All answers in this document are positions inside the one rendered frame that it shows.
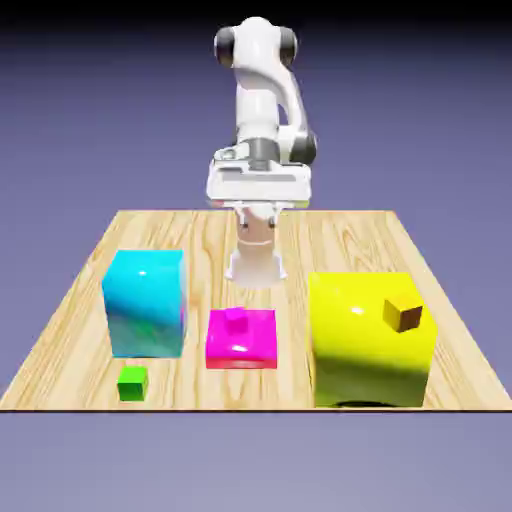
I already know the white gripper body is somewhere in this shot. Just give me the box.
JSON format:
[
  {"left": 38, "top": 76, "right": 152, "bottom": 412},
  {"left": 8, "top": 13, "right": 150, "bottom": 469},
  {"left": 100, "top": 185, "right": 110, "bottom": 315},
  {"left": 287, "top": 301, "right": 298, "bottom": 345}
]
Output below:
[{"left": 205, "top": 158, "right": 314, "bottom": 211}]

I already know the small magenta cube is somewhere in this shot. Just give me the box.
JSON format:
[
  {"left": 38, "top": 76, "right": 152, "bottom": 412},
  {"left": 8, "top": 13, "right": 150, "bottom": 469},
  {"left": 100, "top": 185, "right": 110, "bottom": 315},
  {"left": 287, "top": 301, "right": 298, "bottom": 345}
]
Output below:
[{"left": 224, "top": 306, "right": 250, "bottom": 334}]

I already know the small yellow cube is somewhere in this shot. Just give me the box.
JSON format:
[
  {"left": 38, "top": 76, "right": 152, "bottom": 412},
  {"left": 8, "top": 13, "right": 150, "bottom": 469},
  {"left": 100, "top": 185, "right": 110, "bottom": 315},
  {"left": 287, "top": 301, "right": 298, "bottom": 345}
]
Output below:
[{"left": 382, "top": 296, "right": 424, "bottom": 334}]

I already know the small green cube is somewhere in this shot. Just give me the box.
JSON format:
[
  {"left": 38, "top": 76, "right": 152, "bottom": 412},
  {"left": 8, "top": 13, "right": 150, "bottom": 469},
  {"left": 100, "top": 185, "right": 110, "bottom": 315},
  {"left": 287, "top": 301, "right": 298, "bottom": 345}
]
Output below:
[{"left": 116, "top": 364, "right": 150, "bottom": 402}]

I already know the large magenta box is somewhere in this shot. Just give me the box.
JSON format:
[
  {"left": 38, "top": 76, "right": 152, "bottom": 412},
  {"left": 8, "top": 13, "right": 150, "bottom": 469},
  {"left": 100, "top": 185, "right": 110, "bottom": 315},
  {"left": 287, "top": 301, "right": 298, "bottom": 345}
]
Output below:
[{"left": 205, "top": 308, "right": 278, "bottom": 370}]

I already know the large cyan box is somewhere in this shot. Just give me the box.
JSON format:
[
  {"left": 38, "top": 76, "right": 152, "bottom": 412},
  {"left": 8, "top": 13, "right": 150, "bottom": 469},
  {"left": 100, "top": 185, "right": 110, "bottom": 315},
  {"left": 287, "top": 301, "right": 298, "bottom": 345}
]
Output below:
[{"left": 101, "top": 249, "right": 188, "bottom": 359}]

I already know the large yellow box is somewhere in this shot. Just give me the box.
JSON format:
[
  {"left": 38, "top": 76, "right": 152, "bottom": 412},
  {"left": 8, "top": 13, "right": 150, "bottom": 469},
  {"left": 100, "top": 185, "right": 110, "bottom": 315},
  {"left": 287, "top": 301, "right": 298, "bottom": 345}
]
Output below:
[{"left": 307, "top": 271, "right": 438, "bottom": 409}]

